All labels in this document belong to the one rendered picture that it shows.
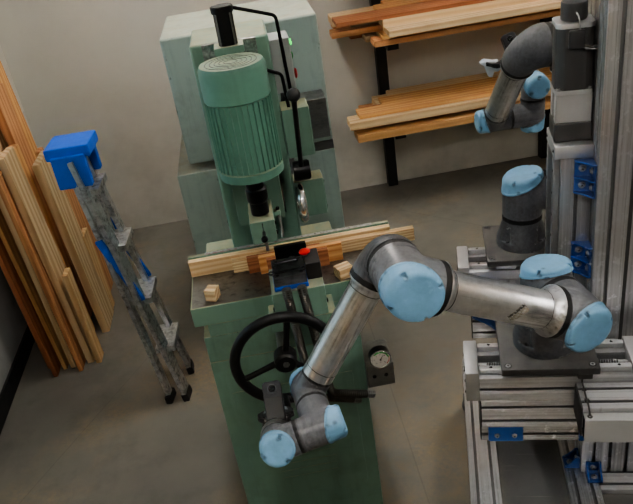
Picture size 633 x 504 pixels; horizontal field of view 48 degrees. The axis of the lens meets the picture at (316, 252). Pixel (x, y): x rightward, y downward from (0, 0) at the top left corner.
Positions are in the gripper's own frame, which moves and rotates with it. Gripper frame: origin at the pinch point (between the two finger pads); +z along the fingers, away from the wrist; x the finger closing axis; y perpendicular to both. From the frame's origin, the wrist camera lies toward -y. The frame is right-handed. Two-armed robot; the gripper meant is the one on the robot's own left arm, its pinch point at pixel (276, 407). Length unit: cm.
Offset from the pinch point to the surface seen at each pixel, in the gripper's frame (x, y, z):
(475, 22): 125, -140, 172
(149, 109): -53, -137, 237
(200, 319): -17.0, -24.9, 13.0
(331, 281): 20.4, -29.3, 11.9
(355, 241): 30, -39, 23
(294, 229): 13, -46, 41
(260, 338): -1.8, -16.4, 17.8
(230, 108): 1, -77, -7
